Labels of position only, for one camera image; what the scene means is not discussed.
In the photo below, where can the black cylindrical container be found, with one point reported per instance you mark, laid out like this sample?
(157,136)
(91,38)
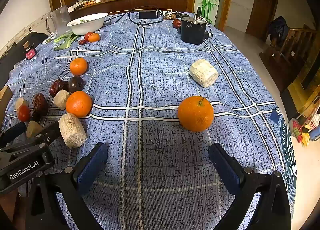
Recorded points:
(193,31)

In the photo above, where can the wrinkled red jujube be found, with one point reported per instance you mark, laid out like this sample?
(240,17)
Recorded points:
(40,101)

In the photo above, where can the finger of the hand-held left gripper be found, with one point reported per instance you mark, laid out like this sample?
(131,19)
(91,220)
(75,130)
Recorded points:
(48,132)
(12,132)

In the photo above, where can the cardboard box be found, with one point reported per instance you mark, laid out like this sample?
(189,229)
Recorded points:
(5,100)

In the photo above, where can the red tomato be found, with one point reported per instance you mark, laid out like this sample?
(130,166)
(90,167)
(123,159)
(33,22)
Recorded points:
(87,36)

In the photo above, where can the blue plaid tablecloth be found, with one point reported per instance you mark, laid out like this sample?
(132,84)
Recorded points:
(160,69)

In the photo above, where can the colourful boxes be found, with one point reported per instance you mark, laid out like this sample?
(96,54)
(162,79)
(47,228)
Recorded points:
(303,130)

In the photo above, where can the small red jujube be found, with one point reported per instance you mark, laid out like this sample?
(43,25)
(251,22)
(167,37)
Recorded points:
(82,42)

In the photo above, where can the cherry tomato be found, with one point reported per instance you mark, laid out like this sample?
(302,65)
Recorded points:
(23,113)

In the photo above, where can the dark jacket on chair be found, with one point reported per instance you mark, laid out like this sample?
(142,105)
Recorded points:
(278,28)

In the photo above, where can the green leafy vegetable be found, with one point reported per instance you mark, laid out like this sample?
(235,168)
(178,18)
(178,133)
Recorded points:
(65,40)

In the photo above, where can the white bowl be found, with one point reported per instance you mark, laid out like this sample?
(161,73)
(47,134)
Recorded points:
(87,23)

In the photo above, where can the large red jujube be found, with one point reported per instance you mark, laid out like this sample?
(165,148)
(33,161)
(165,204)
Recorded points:
(177,23)

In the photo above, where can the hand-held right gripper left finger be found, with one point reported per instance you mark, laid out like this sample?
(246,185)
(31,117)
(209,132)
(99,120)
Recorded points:
(91,165)

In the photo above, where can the pink label glass bottle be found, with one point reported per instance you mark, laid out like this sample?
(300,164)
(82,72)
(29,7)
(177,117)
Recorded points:
(29,52)

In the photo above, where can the clear plastic pitcher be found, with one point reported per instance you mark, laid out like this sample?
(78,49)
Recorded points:
(60,19)

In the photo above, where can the wooden railing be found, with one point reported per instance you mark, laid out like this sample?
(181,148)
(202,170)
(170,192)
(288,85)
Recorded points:
(297,42)

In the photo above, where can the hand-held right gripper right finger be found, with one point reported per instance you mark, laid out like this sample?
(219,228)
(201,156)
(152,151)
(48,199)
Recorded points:
(225,167)

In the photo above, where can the black leather chair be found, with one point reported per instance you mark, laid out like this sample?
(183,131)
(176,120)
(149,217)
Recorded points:
(15,62)

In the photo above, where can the black power adapter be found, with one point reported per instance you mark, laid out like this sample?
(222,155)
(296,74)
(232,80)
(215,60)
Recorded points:
(149,14)

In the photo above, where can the small tangerine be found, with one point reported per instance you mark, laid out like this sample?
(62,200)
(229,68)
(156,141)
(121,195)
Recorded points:
(94,37)

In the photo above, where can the dark purple round fruit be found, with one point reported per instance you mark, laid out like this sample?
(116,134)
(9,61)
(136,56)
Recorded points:
(75,84)

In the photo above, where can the dark red jujube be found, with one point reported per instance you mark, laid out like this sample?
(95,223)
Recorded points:
(63,85)

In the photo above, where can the large orange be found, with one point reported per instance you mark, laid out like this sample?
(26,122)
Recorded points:
(195,113)

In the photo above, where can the wooden door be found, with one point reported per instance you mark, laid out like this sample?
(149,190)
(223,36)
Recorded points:
(261,13)

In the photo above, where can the small brown objects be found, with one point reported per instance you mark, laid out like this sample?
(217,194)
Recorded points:
(170,15)

